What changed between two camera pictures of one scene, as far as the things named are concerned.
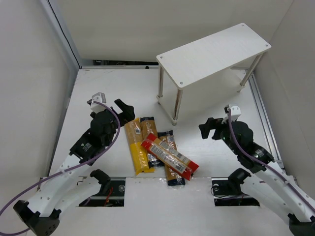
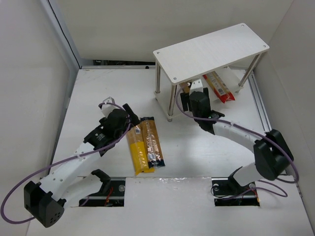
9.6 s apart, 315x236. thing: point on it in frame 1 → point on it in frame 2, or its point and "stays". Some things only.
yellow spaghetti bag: x=134 y=132 stays
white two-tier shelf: x=196 y=75 stays
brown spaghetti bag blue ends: x=174 y=178 → x=186 y=88
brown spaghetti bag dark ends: x=148 y=126 stays
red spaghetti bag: x=170 y=157 → x=219 y=86
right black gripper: x=214 y=130 → x=188 y=99
